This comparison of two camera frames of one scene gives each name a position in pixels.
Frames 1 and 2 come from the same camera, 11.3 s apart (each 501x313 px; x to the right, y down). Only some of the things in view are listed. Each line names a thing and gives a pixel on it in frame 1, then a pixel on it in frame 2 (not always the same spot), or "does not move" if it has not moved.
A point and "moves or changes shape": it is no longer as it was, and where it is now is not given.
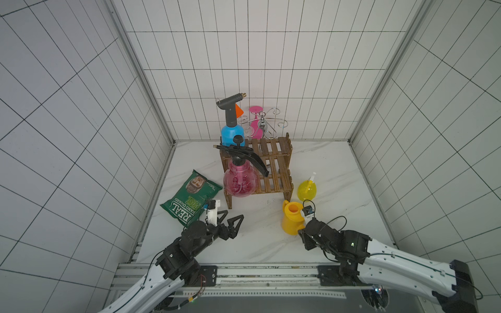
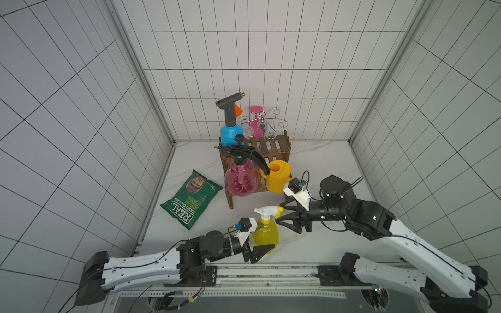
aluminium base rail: [241, 281] does not move
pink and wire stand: [259, 126] does not move
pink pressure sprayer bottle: [241, 177] does not move
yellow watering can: [293, 218] moves or changes shape
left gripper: [233, 231] to [258, 252]
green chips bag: [188, 201] does not move
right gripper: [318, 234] to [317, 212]
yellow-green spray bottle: [307, 190] to [267, 232]
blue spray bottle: [231, 130] does not move
